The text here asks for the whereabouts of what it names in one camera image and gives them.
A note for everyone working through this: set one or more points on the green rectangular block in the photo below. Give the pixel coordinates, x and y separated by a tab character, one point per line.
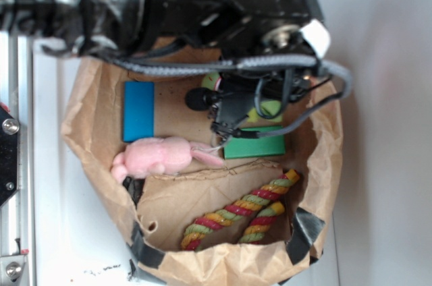
239	148

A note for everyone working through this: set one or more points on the brown paper bag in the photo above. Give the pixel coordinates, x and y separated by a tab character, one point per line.
153	227

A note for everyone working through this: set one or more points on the black octagonal mount plate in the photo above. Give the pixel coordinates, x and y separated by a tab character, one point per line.
9	151

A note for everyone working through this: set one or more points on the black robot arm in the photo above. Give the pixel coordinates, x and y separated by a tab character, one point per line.
120	28

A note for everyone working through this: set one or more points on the small black microphone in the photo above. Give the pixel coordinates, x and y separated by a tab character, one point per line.
201	99

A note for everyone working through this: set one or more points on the blue rectangular block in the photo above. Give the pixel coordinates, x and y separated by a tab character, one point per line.
139	105

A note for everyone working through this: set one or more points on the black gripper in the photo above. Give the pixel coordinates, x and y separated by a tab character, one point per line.
244	27

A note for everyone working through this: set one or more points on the multicolour rope toy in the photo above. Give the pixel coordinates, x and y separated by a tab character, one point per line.
261	204

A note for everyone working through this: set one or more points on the pink plush bunny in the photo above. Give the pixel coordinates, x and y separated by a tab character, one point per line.
161	156

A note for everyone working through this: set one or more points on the aluminium extrusion rail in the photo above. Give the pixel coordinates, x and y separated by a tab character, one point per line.
17	192

